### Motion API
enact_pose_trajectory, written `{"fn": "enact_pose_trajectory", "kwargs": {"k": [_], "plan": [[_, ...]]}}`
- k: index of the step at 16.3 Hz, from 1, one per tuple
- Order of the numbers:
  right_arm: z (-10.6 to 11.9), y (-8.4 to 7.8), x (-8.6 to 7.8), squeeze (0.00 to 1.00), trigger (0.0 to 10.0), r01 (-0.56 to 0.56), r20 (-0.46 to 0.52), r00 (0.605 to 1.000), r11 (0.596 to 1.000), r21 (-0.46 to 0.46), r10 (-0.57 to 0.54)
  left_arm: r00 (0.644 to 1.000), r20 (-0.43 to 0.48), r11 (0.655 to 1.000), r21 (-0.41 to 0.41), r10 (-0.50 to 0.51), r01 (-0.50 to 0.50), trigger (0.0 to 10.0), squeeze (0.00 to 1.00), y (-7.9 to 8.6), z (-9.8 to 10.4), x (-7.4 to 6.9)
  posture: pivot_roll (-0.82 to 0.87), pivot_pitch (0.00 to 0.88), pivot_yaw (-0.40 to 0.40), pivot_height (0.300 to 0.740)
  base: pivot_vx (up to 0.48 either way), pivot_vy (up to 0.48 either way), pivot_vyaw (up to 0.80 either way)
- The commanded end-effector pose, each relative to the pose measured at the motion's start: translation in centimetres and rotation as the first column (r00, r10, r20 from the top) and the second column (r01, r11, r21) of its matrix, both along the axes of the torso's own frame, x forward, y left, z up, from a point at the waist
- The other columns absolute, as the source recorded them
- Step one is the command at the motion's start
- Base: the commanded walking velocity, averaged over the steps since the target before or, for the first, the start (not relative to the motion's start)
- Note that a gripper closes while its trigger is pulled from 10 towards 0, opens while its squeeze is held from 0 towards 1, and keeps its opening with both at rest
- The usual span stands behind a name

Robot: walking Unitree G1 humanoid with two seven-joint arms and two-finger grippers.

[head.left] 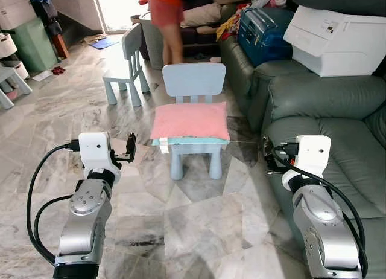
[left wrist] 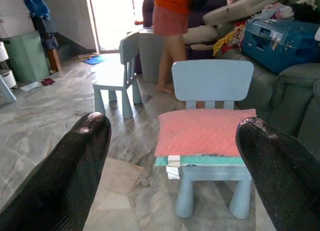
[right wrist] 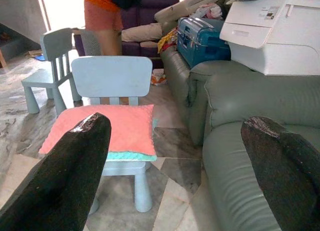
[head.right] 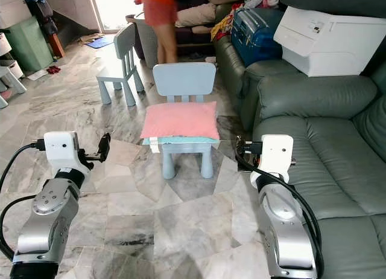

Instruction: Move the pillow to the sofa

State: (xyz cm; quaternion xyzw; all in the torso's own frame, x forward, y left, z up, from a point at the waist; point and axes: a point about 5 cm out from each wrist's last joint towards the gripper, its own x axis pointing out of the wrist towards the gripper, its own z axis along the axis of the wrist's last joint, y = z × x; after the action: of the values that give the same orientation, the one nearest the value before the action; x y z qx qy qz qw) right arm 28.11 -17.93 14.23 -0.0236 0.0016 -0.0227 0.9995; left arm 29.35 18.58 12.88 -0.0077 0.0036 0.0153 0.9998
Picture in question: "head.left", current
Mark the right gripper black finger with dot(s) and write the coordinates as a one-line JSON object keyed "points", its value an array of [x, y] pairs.
{"points": [[267, 152]]}

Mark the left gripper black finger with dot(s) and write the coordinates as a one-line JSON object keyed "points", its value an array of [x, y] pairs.
{"points": [[130, 149]]}

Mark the pink dotted pillow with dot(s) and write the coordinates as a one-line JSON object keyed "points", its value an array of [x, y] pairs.
{"points": [[190, 121]]}

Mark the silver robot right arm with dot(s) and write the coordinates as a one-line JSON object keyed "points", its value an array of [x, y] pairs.
{"points": [[325, 230]]}

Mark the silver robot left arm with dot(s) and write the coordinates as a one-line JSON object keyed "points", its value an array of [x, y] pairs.
{"points": [[84, 212]]}

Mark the green leather sofa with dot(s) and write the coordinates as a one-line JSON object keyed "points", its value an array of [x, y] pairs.
{"points": [[338, 146]]}

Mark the dark sofa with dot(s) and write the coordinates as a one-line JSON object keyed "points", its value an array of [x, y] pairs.
{"points": [[199, 36]]}

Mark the beige pillow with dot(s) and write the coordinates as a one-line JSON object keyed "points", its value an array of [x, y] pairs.
{"points": [[202, 15]]}

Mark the light blue child chair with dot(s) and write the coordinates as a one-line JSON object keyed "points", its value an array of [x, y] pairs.
{"points": [[123, 73], [193, 80]]}

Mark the green leather armchair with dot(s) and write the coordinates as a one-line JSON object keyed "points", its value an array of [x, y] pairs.
{"points": [[241, 67]]}

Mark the red cloth scrap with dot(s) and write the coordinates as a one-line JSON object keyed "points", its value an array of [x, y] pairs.
{"points": [[58, 70]]}

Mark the blue floor mat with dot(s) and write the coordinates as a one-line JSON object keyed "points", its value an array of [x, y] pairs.
{"points": [[104, 43]]}

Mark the brown wooden board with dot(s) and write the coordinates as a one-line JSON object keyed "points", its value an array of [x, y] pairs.
{"points": [[60, 46]]}

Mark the yellow red patterned cloth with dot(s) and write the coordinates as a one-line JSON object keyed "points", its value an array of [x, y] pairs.
{"points": [[228, 26]]}

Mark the white plastic stool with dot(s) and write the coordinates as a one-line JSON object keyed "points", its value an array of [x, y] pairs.
{"points": [[9, 76]]}

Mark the green cabinet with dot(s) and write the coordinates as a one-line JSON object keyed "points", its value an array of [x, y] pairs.
{"points": [[33, 46]]}

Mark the person in orange shirt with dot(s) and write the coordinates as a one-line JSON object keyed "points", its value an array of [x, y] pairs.
{"points": [[166, 13]]}

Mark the black bag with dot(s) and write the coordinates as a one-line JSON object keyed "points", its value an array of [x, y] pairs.
{"points": [[47, 18]]}

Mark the dark grey cushion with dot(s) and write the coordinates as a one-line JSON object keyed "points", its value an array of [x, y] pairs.
{"points": [[344, 0]]}

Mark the white storage box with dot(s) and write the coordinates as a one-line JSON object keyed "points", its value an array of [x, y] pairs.
{"points": [[15, 13]]}

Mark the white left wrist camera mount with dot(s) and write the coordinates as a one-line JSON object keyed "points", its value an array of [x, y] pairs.
{"points": [[93, 149]]}

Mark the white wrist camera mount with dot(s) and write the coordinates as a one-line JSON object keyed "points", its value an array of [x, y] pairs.
{"points": [[313, 155], [93, 149]]}

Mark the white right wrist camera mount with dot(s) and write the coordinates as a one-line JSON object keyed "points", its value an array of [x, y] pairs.
{"points": [[313, 155]]}

